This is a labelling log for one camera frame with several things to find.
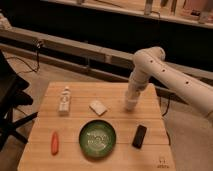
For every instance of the white plastic cup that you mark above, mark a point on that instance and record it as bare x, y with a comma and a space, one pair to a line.
130, 104

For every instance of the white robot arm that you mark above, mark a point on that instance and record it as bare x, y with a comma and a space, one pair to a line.
149, 62

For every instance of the black office chair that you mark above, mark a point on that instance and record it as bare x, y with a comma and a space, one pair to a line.
12, 94

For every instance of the black phone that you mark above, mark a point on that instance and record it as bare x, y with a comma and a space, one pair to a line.
139, 136

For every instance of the orange carrot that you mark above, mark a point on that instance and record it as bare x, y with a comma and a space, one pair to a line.
54, 143

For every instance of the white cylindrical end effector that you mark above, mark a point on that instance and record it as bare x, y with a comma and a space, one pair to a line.
132, 96

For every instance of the green round bowl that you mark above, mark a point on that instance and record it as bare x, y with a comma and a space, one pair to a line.
97, 139

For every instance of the white sponge block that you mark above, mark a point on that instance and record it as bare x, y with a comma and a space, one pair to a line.
98, 107

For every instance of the white tube bottle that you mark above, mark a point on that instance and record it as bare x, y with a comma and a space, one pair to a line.
64, 105

